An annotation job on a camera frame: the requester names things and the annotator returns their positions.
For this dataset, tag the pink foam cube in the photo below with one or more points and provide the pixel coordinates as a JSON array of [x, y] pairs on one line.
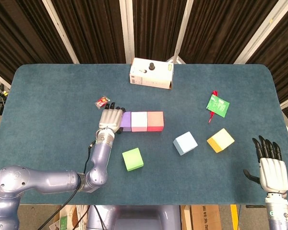
[[139, 119]]

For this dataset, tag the red foam cube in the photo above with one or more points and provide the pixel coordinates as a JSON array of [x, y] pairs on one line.
[[155, 121]]

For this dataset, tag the black knob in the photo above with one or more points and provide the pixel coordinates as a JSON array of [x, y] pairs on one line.
[[152, 66]]

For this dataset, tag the yellow foam cube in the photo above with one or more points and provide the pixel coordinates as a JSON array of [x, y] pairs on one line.
[[222, 140]]

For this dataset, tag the green sachet packet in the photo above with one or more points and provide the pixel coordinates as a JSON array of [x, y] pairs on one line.
[[218, 105]]

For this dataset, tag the yellow strip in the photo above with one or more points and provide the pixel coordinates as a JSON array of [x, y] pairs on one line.
[[234, 218]]

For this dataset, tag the wooden plank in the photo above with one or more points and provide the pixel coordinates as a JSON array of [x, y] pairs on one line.
[[186, 218]]

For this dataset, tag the light blue foam cube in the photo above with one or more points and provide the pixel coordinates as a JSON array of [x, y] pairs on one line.
[[185, 143]]

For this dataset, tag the red candy wrapper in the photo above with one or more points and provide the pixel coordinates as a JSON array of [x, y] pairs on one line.
[[101, 101]]

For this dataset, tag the purple foam cube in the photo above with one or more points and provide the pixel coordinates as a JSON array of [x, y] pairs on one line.
[[126, 121]]

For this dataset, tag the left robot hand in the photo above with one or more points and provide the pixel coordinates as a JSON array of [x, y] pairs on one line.
[[110, 119]]

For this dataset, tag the white tripod stand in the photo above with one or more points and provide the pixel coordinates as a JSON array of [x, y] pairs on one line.
[[176, 57]]

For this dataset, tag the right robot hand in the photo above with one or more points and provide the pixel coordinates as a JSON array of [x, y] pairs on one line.
[[273, 175]]

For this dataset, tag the green foam cube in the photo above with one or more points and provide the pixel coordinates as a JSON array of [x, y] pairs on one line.
[[132, 159]]

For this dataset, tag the white paper bag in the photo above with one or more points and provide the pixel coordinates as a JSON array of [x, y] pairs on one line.
[[67, 221]]

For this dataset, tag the teal felt table cover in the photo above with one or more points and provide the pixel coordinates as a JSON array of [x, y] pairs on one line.
[[50, 143]]

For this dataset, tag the grey robot torso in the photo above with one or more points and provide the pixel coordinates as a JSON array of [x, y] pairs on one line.
[[139, 218]]

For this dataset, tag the brown cardboard box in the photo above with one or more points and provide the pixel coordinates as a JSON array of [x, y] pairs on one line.
[[205, 218]]

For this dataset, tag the small red ribbon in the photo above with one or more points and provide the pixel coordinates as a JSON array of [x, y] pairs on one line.
[[210, 117]]

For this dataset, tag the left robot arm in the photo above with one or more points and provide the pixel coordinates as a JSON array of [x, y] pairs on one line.
[[50, 179]]

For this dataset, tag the white cardboard box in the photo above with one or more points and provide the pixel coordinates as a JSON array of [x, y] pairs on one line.
[[153, 76]]

